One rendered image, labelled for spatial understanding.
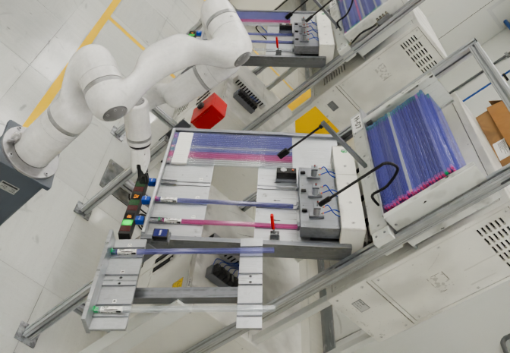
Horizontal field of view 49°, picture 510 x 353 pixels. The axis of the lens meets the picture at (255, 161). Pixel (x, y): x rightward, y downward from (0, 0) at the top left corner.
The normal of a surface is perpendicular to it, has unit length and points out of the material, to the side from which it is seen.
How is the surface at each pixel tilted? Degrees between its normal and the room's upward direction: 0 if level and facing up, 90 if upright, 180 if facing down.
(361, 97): 90
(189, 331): 90
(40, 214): 0
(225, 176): 90
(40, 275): 0
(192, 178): 46
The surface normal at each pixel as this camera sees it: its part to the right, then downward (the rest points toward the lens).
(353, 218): 0.03, -0.81
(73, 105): 0.67, -0.15
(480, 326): -0.68, -0.61
